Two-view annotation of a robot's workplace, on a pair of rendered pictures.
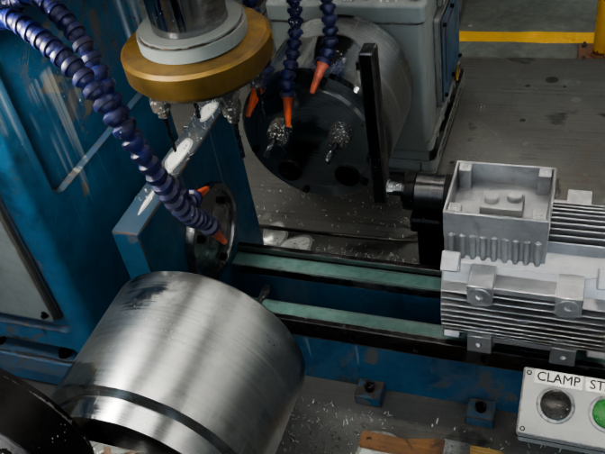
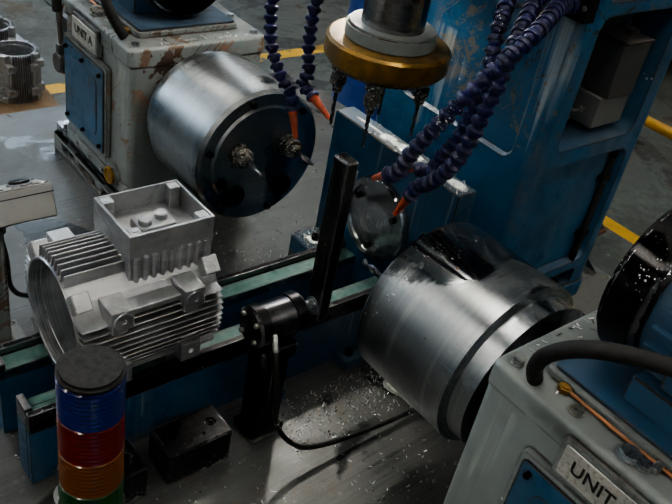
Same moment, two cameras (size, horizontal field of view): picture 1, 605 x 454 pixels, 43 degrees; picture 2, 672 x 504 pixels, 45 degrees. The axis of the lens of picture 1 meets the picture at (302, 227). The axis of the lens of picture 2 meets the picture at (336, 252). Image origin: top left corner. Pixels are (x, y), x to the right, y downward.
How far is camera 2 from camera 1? 1.56 m
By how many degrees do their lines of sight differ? 81
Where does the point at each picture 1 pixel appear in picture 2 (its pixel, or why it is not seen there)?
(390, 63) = (439, 324)
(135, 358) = (224, 60)
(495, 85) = not seen: outside the picture
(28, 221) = not seen: hidden behind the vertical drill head
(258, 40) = (342, 44)
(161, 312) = (245, 75)
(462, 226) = (160, 194)
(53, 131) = not seen: hidden behind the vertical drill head
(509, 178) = (168, 239)
